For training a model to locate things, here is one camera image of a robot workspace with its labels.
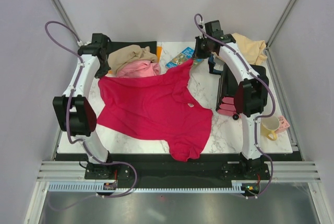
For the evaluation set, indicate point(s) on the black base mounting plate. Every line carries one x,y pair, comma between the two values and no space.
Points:
150,171

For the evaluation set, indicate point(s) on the aluminium frame post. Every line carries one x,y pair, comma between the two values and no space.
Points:
281,21
66,19

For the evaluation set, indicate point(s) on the light pink t shirt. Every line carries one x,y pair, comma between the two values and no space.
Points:
139,69

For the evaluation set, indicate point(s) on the left aluminium frame post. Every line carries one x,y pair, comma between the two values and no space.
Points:
66,19

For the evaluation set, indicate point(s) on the cream yellow t shirt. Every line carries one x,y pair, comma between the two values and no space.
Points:
253,51

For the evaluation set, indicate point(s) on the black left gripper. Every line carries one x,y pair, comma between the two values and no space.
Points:
103,72

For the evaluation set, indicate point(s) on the pink small box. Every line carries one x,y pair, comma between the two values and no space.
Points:
284,124

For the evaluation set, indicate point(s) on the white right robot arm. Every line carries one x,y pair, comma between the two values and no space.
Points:
242,71

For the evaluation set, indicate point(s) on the yellow mug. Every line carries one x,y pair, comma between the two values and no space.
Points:
269,125

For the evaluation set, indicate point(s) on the black notebook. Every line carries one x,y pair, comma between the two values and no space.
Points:
114,46

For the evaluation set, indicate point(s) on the white slotted cable duct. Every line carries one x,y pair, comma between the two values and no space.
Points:
103,187

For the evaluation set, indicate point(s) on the blue illustrated paperback book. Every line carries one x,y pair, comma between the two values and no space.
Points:
181,58

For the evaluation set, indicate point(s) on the black pink drawer organizer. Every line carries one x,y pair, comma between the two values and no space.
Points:
233,99

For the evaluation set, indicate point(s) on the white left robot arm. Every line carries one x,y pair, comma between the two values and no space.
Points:
74,113

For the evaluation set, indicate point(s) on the magenta t shirt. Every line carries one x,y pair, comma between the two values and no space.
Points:
157,108

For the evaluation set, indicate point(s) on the beige t shirt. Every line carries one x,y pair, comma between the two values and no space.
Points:
128,57

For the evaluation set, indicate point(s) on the right aluminium frame post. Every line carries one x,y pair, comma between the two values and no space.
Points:
281,21

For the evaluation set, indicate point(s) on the navy white folded cloth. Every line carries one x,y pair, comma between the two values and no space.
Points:
215,65

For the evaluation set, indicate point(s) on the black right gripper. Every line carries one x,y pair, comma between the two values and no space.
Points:
199,55

